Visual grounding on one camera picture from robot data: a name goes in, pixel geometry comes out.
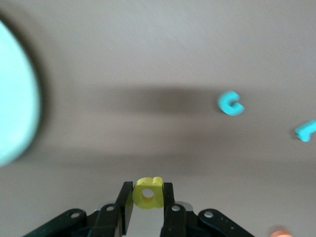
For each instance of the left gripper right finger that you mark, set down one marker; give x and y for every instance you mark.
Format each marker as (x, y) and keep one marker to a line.
(172, 217)

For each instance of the yellow foam letter d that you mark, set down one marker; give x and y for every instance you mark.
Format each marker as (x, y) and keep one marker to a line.
(143, 203)

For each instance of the green plate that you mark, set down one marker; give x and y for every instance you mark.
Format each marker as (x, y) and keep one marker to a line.
(14, 98)

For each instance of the orange foam letter e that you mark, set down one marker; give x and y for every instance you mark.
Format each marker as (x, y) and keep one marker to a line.
(280, 233)

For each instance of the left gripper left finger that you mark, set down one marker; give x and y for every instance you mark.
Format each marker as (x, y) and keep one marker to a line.
(121, 209)

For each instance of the teal foam letter r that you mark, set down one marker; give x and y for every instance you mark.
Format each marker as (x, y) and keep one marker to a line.
(304, 134)

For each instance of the teal foam letter c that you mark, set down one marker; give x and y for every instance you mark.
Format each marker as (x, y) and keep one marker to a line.
(225, 108)

